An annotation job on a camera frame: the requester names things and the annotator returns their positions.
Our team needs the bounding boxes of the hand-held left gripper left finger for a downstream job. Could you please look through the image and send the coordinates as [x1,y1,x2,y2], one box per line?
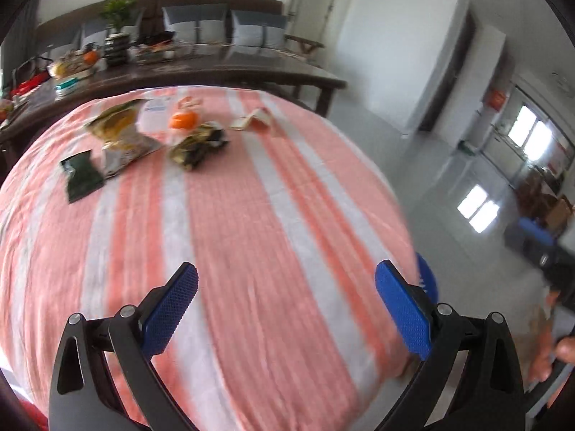
[49,261,199,431]

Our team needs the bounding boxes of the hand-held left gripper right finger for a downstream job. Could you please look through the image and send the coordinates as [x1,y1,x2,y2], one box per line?
[375,259,526,431]

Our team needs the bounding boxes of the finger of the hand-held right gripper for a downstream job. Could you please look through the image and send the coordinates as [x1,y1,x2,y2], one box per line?
[503,218,560,263]

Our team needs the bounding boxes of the dark green packet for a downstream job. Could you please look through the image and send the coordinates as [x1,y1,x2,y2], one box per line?
[60,150,105,204]

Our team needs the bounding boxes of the black yellow snack packet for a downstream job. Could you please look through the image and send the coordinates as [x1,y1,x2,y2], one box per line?
[169,124,228,171]

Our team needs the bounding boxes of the yellow snack bag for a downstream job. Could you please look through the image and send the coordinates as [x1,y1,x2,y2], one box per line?
[85,99,162,178]

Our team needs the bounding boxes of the person's right hand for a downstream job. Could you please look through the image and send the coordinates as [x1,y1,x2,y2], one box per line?
[528,292,575,383]

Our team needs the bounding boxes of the cardboard box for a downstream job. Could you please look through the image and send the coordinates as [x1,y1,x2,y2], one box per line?
[546,195,574,234]

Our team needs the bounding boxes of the orange white striped tablecloth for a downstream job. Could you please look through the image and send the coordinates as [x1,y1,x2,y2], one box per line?
[0,85,416,431]

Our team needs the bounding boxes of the dark brown door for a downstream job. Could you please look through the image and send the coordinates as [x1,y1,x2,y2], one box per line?
[420,11,477,133]

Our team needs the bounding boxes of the teal round tin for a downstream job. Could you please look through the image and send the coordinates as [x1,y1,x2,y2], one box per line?
[54,77,81,98]

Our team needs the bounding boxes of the dark wooden coffee table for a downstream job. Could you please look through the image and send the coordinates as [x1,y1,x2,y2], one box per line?
[0,47,349,144]

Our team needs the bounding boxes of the glass snack tray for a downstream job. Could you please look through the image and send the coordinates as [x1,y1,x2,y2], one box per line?
[130,38,192,61]

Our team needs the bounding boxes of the red flat box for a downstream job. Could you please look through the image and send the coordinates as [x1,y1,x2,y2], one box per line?
[11,78,46,97]

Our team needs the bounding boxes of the glass fruit bowl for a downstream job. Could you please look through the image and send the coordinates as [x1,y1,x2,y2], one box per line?
[49,47,100,77]

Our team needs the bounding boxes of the green plant in black pot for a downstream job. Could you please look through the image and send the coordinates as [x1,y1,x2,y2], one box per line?
[100,0,138,67]

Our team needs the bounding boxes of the grey two-tone pillow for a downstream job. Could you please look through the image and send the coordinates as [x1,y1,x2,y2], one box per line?
[162,4,230,46]
[231,9,288,48]
[81,11,149,50]

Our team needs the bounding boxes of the white door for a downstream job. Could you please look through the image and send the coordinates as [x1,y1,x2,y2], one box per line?
[287,0,360,41]

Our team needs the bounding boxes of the red wall decoration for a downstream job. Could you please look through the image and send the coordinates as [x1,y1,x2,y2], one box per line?
[483,90,508,111]

